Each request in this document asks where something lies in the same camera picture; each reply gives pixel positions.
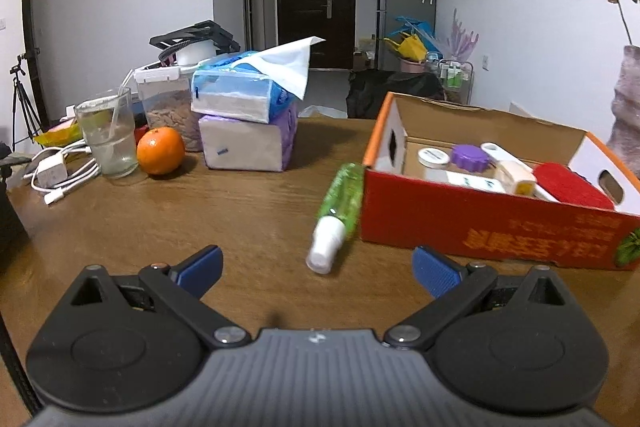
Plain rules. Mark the yellow snack packet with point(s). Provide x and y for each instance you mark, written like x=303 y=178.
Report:
x=55 y=137

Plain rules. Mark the clear plastic food container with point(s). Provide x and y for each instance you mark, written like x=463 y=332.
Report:
x=167 y=112

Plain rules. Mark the white cube charger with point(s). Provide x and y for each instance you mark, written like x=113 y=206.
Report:
x=517 y=177

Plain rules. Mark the pink bucket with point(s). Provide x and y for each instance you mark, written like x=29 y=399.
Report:
x=412 y=67

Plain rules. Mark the white plastic bag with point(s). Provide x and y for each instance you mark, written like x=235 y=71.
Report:
x=322 y=112

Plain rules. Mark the green spray bottle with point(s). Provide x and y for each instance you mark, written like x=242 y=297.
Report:
x=342 y=197

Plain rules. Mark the white round container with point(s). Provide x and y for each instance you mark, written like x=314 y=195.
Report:
x=196 y=53

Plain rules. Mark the purple cap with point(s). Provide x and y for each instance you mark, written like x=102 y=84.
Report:
x=470 y=157

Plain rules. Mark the purple feather decoration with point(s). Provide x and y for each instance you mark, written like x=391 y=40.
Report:
x=462 y=37

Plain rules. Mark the clear drinking glass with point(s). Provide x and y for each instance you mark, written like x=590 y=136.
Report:
x=107 y=142

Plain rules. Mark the dark entrance door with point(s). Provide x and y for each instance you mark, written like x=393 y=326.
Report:
x=315 y=22

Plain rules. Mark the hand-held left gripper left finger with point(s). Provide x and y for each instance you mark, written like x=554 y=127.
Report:
x=202 y=264

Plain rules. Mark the red cardboard box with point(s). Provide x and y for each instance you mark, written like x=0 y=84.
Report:
x=450 y=222

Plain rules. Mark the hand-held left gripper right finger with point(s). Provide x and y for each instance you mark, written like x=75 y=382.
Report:
x=435 y=269

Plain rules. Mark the black frame rack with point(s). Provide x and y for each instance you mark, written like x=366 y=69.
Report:
x=200 y=32

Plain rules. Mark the orange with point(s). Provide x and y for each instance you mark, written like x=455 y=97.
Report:
x=160 y=152

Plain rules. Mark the clear drinking straw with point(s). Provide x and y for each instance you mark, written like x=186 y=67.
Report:
x=120 y=107

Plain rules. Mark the dark cloth bag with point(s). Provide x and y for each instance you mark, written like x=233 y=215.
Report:
x=390 y=92

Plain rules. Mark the white wall socket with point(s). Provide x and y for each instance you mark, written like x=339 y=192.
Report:
x=485 y=62

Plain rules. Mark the trolley with bottles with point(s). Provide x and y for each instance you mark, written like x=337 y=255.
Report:
x=454 y=79

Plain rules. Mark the yellow bag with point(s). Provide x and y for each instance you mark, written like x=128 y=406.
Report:
x=410 y=47

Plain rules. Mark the pink textured vase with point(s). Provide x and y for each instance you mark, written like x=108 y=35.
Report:
x=627 y=122

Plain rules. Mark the black tripod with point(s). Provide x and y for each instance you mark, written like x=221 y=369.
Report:
x=22 y=102

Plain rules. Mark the purple tissue pack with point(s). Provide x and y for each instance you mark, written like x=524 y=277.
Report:
x=240 y=144

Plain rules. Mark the red and white lint brush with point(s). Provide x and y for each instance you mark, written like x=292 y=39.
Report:
x=570 y=187

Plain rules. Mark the blue tissue pack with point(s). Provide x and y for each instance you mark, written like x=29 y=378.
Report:
x=230 y=97

